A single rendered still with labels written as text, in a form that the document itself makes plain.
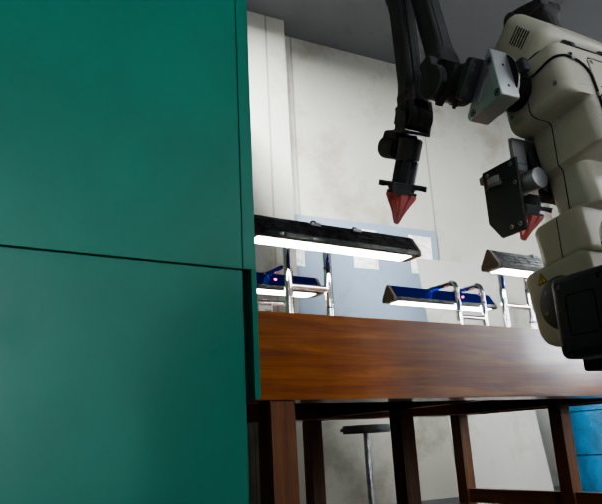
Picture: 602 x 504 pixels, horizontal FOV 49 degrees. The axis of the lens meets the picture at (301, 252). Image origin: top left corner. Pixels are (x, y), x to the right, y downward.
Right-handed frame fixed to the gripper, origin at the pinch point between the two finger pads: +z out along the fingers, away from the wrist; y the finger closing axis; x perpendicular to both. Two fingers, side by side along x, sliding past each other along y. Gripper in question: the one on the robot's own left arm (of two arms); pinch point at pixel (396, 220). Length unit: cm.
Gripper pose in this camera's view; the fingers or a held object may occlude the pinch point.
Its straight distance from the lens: 162.0
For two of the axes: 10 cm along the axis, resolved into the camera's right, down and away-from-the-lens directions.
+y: -8.8, -0.7, -4.6
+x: 4.4, 2.0, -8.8
